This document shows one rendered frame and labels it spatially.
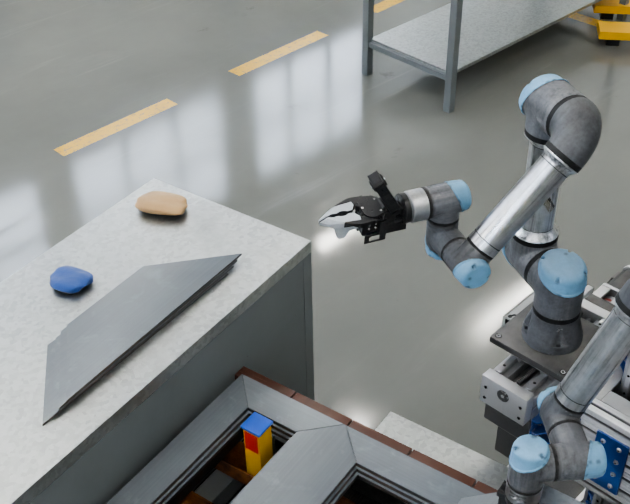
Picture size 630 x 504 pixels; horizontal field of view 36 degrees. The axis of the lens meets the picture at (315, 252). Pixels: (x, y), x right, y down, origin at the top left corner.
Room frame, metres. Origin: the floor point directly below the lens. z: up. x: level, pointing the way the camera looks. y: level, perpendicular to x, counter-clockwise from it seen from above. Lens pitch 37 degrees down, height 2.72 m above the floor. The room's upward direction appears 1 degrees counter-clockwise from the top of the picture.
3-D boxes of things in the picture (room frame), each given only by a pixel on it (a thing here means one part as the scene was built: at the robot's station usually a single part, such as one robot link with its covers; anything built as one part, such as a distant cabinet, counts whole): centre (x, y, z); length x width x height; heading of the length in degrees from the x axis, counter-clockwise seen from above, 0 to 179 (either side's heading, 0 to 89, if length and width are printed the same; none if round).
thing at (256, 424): (1.70, 0.15, 0.88); 0.06 x 0.06 x 0.02; 55
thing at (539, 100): (1.97, -0.55, 1.41); 0.15 x 0.12 x 0.55; 19
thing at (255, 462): (1.70, 0.15, 0.78); 0.05 x 0.05 x 0.19; 55
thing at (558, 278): (1.85, -0.59, 1.20); 0.13 x 0.12 x 0.14; 19
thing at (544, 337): (1.84, -0.60, 1.09); 0.15 x 0.15 x 0.10
